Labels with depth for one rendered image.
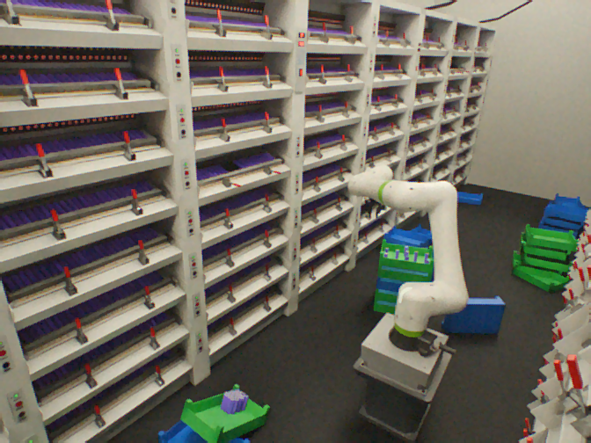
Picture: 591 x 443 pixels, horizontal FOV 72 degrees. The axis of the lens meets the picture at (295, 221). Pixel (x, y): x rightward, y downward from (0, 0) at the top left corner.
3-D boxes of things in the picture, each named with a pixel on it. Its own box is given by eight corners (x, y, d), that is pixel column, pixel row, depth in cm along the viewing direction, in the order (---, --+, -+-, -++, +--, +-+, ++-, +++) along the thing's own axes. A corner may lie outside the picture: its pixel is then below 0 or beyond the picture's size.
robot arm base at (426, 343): (458, 351, 160) (462, 338, 158) (445, 371, 150) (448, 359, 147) (397, 323, 175) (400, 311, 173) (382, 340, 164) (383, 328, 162)
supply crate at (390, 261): (431, 257, 248) (433, 245, 245) (432, 273, 230) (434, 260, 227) (381, 250, 255) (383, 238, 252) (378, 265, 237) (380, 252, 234)
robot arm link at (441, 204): (477, 313, 158) (463, 177, 161) (441, 318, 154) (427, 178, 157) (456, 308, 170) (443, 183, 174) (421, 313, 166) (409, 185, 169)
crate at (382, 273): (428, 269, 251) (431, 257, 248) (429, 285, 233) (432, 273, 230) (380, 261, 258) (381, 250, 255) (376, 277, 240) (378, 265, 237)
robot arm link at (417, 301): (438, 334, 160) (448, 293, 153) (403, 339, 156) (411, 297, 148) (420, 315, 171) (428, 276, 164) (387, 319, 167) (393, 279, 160)
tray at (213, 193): (288, 176, 209) (295, 161, 204) (195, 207, 165) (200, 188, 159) (261, 156, 217) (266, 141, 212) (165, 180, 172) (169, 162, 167)
